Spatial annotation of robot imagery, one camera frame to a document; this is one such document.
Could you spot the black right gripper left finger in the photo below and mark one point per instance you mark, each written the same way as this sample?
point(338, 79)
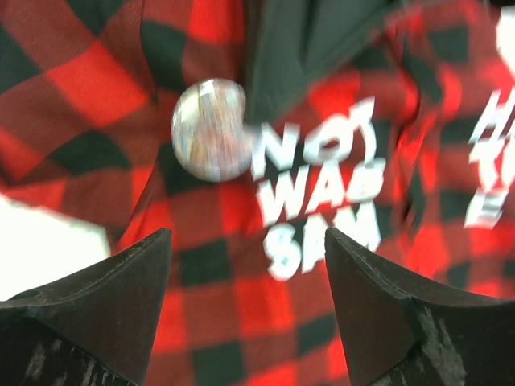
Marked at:
point(94, 327)

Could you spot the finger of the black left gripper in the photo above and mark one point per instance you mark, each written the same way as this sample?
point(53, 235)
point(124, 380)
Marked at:
point(292, 44)

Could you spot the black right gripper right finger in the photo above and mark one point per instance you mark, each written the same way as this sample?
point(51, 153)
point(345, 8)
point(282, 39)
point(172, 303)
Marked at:
point(400, 328)

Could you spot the red black plaid shirt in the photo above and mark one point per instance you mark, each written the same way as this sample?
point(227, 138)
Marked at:
point(408, 148)

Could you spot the clear round sticker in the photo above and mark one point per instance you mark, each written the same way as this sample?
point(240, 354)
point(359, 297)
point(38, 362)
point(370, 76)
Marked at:
point(209, 137)

